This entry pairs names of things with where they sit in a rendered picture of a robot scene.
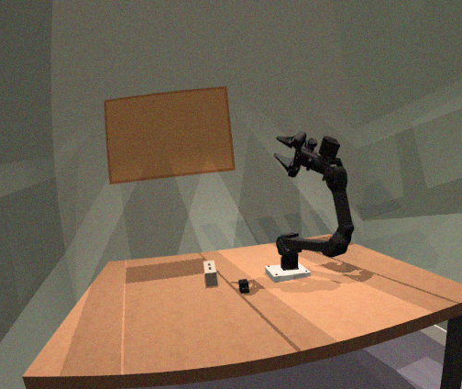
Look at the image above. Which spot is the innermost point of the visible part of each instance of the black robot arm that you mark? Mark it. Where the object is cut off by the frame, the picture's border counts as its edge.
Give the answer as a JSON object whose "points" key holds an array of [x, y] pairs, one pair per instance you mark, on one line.
{"points": [[289, 244]]}

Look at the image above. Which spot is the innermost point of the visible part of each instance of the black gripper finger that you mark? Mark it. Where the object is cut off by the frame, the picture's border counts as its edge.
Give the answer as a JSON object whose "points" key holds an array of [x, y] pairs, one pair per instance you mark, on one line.
{"points": [[286, 140], [286, 162]]}

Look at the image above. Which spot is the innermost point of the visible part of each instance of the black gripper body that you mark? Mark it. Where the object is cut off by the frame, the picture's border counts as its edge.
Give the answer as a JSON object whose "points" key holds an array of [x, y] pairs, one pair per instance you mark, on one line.
{"points": [[304, 157]]}

